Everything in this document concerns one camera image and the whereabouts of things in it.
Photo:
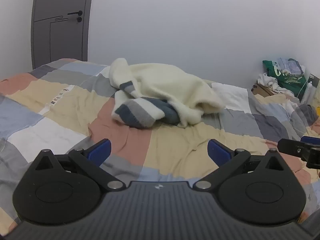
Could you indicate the green plastic bag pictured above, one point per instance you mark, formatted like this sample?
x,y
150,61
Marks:
x,y
291,82

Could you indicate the grey door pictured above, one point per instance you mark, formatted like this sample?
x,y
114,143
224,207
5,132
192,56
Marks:
x,y
60,40

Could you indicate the yellow object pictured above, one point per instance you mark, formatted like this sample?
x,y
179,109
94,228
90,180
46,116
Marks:
x,y
318,110

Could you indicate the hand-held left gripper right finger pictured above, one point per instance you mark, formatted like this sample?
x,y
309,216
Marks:
x,y
217,151

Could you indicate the patchwork bed blanket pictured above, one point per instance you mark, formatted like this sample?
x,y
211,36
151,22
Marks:
x,y
62,110

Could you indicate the cream striped fleece sweater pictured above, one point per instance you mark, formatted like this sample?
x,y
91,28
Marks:
x,y
165,85

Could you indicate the white crumpled cloth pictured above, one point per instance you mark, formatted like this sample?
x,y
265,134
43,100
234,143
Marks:
x,y
267,79

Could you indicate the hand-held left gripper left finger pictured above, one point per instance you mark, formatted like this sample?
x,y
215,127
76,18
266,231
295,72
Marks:
x,y
101,150

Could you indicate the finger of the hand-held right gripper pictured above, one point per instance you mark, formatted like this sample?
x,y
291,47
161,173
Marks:
x,y
290,145
311,140

